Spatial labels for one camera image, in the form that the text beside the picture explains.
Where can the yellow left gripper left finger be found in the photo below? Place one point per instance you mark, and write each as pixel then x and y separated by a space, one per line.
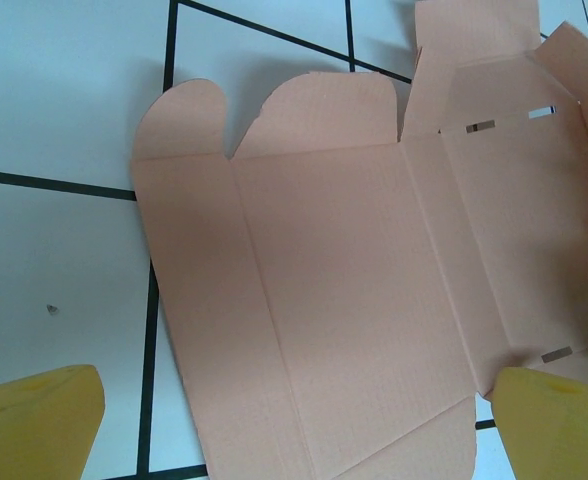
pixel 34 430

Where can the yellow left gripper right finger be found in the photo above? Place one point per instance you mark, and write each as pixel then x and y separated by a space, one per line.
pixel 559 435

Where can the pink cloth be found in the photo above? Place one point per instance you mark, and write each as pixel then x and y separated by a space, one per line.
pixel 349 250

